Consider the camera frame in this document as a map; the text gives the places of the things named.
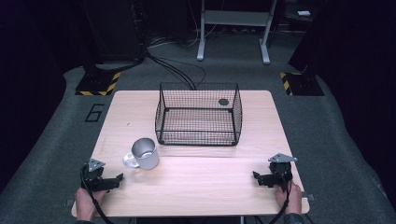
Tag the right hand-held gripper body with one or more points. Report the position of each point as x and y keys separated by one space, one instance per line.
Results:
x=280 y=174

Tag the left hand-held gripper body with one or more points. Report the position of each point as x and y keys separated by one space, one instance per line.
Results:
x=95 y=180

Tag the silver metal mug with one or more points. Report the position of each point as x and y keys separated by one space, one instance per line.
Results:
x=144 y=154

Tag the person's left hand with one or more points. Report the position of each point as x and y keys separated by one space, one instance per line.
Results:
x=86 y=203

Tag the person's right hand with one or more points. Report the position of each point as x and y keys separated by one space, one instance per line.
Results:
x=292 y=199

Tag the dark round table grommet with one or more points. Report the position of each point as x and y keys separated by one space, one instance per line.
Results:
x=223 y=102

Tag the black striped stand base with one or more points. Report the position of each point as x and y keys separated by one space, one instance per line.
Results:
x=98 y=84
x=303 y=84

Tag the dark curtain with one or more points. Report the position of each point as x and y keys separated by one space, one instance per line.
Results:
x=358 y=77
x=28 y=77

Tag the black cabinet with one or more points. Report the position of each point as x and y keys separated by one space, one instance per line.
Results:
x=115 y=28

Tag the white metal stand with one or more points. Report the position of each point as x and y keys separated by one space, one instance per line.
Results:
x=235 y=18

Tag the small white box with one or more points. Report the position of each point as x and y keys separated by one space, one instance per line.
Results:
x=304 y=13

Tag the grey table bracket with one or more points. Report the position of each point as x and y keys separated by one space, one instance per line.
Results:
x=69 y=202
x=310 y=197

